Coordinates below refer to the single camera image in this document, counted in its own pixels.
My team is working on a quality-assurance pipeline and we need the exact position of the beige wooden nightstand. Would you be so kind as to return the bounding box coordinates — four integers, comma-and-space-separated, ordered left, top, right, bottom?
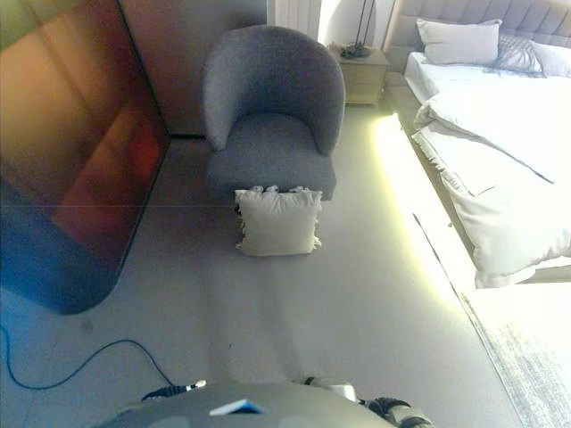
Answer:
329, 43, 390, 107

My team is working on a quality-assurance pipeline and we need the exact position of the small white bed pillow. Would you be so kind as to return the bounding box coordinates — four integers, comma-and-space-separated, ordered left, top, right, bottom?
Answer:
530, 39, 571, 78

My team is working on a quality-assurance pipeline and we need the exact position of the grey upholstered bed frame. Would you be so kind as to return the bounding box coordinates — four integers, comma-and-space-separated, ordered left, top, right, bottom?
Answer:
381, 0, 571, 117

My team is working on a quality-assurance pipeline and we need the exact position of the grey fabric tub armchair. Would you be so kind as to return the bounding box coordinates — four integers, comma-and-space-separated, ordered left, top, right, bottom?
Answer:
201, 24, 347, 202

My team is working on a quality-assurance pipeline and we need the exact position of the grey speckled floor rug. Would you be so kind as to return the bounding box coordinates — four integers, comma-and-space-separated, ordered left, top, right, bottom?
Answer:
461, 284, 571, 428

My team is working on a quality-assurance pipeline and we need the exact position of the brown glossy wardrobe cabinet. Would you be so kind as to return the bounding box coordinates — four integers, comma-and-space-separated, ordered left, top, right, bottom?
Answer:
0, 0, 173, 316

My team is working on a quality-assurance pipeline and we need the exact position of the grey robot torso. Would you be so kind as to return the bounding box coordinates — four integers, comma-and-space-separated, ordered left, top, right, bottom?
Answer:
91, 382, 396, 428

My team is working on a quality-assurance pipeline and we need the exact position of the dark metal table lamp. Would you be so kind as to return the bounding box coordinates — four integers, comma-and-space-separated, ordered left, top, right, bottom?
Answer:
341, 0, 378, 60

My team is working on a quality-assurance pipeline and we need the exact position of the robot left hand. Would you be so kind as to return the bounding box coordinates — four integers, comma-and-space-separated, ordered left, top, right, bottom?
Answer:
141, 379, 208, 401

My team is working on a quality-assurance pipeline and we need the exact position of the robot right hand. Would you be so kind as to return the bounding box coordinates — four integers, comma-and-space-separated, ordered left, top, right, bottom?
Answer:
304, 375, 414, 420

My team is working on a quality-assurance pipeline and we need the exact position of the grey patterned bed pillow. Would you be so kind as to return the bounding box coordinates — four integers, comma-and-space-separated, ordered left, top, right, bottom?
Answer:
490, 33, 548, 79

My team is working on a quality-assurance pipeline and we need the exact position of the white fringed square cushion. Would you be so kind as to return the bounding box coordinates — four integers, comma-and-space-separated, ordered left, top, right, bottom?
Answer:
234, 185, 325, 259

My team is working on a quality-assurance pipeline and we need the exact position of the blue floor cable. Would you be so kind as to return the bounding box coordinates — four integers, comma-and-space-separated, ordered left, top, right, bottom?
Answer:
0, 327, 178, 389

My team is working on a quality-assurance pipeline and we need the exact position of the white ribbed curtain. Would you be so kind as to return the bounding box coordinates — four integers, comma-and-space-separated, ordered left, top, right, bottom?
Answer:
266, 0, 323, 44

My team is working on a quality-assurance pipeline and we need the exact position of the plain white bed pillow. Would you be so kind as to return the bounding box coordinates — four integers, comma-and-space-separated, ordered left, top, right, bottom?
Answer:
416, 17, 503, 64

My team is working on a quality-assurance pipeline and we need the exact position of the white bed mattress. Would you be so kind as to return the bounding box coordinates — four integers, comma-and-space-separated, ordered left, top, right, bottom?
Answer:
403, 51, 571, 102

